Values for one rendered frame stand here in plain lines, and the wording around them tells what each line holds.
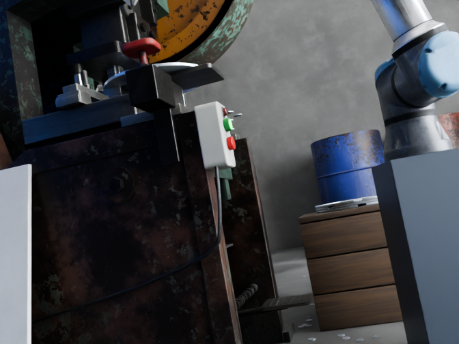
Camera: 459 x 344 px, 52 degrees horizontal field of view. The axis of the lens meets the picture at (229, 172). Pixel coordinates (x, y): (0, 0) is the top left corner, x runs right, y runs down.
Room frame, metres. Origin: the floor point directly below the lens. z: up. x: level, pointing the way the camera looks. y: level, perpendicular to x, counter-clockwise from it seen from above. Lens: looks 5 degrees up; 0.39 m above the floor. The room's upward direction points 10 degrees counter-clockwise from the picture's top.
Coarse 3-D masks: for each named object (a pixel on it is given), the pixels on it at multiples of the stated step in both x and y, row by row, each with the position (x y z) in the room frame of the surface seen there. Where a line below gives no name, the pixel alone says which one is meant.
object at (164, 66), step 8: (160, 64) 1.11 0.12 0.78; (168, 64) 1.12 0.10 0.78; (176, 64) 1.13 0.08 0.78; (184, 64) 1.14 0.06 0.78; (192, 64) 1.16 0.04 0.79; (120, 72) 1.13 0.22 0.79; (168, 72) 1.17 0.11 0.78; (112, 80) 1.15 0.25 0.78; (120, 80) 1.16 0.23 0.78; (104, 88) 1.21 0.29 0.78; (192, 88) 1.35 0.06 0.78
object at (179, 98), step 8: (208, 64) 1.15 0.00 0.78; (176, 72) 1.17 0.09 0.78; (184, 72) 1.16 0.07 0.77; (192, 72) 1.17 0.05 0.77; (200, 72) 1.18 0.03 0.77; (208, 72) 1.19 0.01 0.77; (216, 72) 1.20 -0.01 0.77; (176, 80) 1.21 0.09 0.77; (184, 80) 1.22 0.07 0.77; (192, 80) 1.23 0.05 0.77; (200, 80) 1.24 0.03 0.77; (208, 80) 1.26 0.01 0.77; (216, 80) 1.27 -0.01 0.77; (176, 88) 1.24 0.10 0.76; (184, 88) 1.29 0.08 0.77; (176, 96) 1.22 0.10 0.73; (184, 104) 1.28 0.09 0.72
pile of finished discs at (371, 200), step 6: (360, 198) 1.60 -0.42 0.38; (366, 198) 1.47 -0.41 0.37; (372, 198) 1.47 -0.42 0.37; (324, 204) 1.73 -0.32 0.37; (330, 204) 1.53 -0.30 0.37; (336, 204) 1.51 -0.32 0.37; (342, 204) 1.60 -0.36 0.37; (348, 204) 1.49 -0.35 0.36; (354, 204) 1.48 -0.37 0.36; (360, 204) 1.56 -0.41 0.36; (366, 204) 1.47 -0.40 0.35; (372, 204) 1.47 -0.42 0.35; (318, 210) 1.59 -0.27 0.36; (324, 210) 1.55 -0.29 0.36; (330, 210) 1.53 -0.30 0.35; (336, 210) 1.51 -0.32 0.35
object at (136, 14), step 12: (108, 12) 1.20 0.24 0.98; (120, 12) 1.20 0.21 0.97; (132, 12) 1.24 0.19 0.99; (84, 24) 1.22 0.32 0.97; (96, 24) 1.21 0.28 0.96; (108, 24) 1.20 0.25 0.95; (120, 24) 1.19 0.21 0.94; (132, 24) 1.21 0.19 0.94; (144, 24) 1.23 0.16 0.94; (84, 36) 1.22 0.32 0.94; (96, 36) 1.21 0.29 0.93; (108, 36) 1.20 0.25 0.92; (120, 36) 1.19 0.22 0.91; (132, 36) 1.21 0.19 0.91; (144, 36) 1.25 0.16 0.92; (84, 48) 1.22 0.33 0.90
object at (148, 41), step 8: (136, 40) 0.88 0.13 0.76; (144, 40) 0.88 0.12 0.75; (152, 40) 0.88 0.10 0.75; (128, 48) 0.89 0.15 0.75; (136, 48) 0.89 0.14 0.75; (144, 48) 0.90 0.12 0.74; (152, 48) 0.90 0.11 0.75; (160, 48) 0.92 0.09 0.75; (128, 56) 0.92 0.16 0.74; (136, 56) 0.93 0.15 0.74; (144, 56) 0.90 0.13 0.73
